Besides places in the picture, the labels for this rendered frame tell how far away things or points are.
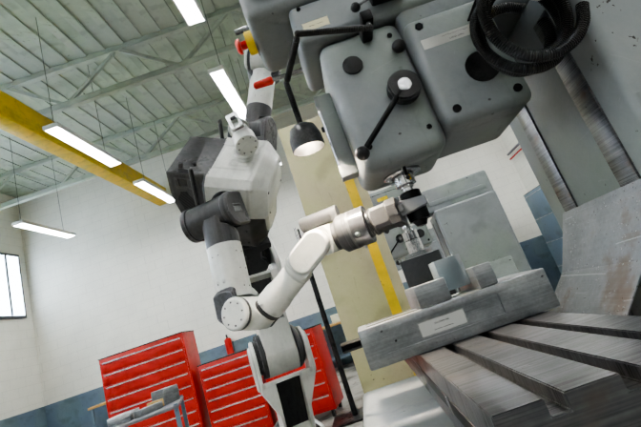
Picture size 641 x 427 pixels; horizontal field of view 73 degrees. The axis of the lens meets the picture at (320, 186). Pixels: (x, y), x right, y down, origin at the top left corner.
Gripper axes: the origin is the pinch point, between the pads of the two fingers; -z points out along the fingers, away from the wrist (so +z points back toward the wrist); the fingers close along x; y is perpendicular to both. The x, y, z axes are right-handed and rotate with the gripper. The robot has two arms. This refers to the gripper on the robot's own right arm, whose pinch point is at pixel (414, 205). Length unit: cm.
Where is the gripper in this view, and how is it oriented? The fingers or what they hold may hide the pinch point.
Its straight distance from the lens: 98.6
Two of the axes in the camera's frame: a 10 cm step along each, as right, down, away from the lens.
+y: 3.1, 9.1, -2.7
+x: 3.3, 1.6, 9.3
